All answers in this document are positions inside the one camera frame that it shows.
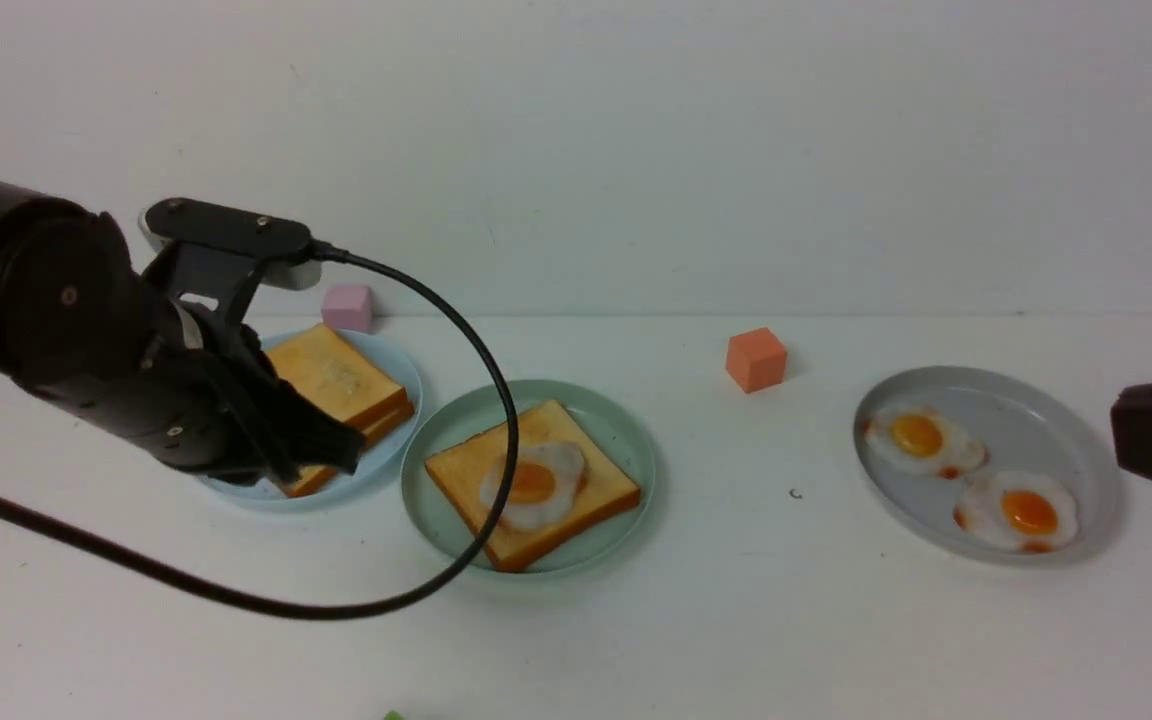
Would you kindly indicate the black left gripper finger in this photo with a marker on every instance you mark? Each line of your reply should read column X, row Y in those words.
column 288, row 433

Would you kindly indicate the fried egg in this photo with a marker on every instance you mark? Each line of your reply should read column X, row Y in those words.
column 921, row 441
column 548, row 477
column 1017, row 512

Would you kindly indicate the toast slice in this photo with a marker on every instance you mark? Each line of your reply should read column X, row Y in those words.
column 333, row 374
column 469, row 476
column 384, row 436

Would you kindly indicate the mint green centre plate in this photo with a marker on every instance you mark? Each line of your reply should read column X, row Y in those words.
column 619, row 435

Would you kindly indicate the grey egg plate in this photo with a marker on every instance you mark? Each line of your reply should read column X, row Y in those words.
column 1020, row 428

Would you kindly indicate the light blue bread plate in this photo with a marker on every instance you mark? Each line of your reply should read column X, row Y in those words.
column 263, row 496

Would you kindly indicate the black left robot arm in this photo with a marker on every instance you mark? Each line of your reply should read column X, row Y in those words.
column 61, row 265

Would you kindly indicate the pink cube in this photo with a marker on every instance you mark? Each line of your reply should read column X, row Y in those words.
column 348, row 307

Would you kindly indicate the orange cube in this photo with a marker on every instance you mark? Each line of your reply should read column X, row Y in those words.
column 756, row 360

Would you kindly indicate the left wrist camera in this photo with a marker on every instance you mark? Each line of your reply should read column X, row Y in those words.
column 283, row 244

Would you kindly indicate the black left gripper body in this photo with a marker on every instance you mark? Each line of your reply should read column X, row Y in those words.
column 169, row 377

